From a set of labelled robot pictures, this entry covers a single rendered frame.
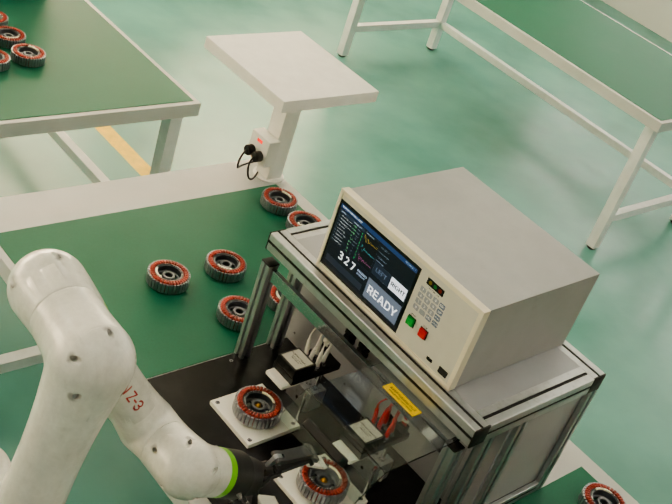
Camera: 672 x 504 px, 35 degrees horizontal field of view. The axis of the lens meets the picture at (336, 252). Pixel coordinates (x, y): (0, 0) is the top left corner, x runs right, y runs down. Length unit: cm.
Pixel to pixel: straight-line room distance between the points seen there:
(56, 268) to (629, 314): 367
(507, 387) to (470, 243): 31
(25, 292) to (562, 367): 122
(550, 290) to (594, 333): 253
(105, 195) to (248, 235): 42
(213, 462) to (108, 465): 144
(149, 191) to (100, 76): 68
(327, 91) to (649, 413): 212
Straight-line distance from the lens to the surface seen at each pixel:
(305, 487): 225
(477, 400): 215
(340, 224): 225
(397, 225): 217
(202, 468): 186
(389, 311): 219
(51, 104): 345
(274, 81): 287
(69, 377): 150
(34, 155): 462
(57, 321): 154
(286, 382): 237
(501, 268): 218
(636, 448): 421
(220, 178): 326
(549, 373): 231
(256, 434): 237
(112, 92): 360
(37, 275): 160
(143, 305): 268
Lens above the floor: 239
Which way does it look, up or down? 32 degrees down
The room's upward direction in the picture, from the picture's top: 19 degrees clockwise
